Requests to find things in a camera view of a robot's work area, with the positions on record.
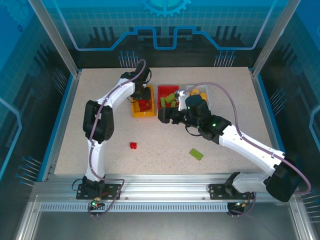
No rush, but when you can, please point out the aluminium side rail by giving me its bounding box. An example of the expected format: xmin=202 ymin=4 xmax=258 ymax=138
xmin=44 ymin=71 xmax=82 ymax=183
xmin=249 ymin=67 xmax=288 ymax=176

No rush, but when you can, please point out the aluminium table beam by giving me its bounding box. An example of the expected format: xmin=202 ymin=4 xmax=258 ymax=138
xmin=32 ymin=173 xmax=302 ymax=201

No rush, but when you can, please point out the slotted aluminium cable duct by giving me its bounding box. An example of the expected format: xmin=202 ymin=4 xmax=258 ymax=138
xmin=39 ymin=201 xmax=230 ymax=214

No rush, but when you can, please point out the white plastic bin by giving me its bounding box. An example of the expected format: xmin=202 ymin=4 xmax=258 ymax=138
xmin=185 ymin=84 xmax=212 ymax=111

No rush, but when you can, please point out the small LED circuit board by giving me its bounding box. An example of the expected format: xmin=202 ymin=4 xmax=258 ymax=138
xmin=90 ymin=197 xmax=106 ymax=211
xmin=233 ymin=200 xmax=252 ymax=211

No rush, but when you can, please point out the blue table edge strip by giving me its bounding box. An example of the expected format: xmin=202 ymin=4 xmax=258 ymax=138
xmin=36 ymin=74 xmax=75 ymax=183
xmin=256 ymin=73 xmax=296 ymax=183

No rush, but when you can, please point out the red plastic bin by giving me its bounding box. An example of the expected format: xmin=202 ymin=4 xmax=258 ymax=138
xmin=157 ymin=84 xmax=182 ymax=117

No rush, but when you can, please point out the aluminium corner post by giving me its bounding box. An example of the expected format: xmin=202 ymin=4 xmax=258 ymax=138
xmin=26 ymin=0 xmax=82 ymax=77
xmin=251 ymin=0 xmax=294 ymax=77

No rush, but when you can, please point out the yellow plastic bin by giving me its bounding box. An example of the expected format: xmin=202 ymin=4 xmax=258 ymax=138
xmin=130 ymin=84 xmax=156 ymax=119

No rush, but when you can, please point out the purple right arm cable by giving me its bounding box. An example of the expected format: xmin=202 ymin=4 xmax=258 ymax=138
xmin=185 ymin=81 xmax=313 ymax=219

